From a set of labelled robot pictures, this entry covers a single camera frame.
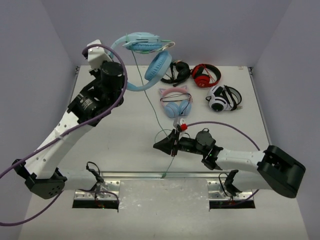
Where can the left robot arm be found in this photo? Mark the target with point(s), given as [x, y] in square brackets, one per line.
[41, 173]

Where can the aluminium table rail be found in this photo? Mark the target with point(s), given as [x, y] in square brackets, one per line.
[159, 175]

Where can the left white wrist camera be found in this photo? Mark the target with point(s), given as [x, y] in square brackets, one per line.
[96, 56]

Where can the black headset with microphone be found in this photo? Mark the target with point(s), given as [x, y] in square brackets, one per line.
[180, 72]

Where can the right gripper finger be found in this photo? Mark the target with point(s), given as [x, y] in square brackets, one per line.
[166, 146]
[173, 137]

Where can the white black striped headphones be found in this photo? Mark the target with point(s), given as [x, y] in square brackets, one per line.
[224, 98]

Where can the left metal mounting bracket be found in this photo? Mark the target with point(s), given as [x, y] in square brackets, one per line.
[107, 191]

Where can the metal mounting bracket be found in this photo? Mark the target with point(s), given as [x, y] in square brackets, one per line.
[107, 191]
[216, 193]

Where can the right metal mounting bracket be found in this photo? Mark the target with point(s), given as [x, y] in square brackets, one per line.
[216, 193]

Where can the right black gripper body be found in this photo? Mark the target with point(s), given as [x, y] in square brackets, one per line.
[187, 145]

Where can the pink cat ear headphones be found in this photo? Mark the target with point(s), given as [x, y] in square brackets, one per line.
[176, 101]

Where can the red headphones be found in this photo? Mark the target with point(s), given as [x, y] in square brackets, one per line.
[206, 75]

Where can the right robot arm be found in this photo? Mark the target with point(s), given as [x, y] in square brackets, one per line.
[269, 169]

